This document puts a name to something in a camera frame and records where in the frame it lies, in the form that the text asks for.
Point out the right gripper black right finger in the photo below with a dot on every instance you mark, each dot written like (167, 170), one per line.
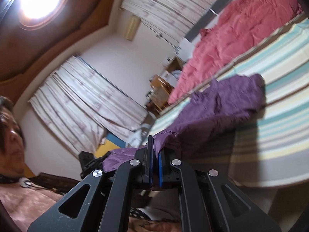
(208, 200)

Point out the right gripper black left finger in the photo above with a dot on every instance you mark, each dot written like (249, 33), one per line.
(101, 201)

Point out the round ceiling lamp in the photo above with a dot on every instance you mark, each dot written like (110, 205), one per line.
(34, 14)

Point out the patterned curtain side window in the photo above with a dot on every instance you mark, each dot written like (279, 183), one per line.
(79, 106)

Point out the person in pink shirt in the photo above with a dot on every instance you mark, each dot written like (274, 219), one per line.
(23, 202)

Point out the pink red quilt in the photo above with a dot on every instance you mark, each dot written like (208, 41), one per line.
(242, 25)

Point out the wooden rattan chair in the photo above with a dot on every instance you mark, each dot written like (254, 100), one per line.
(162, 90)

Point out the purple down jacket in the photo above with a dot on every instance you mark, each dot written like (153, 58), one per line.
(203, 131)

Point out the white grey headboard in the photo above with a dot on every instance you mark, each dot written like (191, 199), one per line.
(186, 46)

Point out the patterned curtain by bedhead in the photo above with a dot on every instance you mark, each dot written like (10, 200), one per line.
(172, 17)

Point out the striped bed sheet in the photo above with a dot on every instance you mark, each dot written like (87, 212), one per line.
(271, 150)

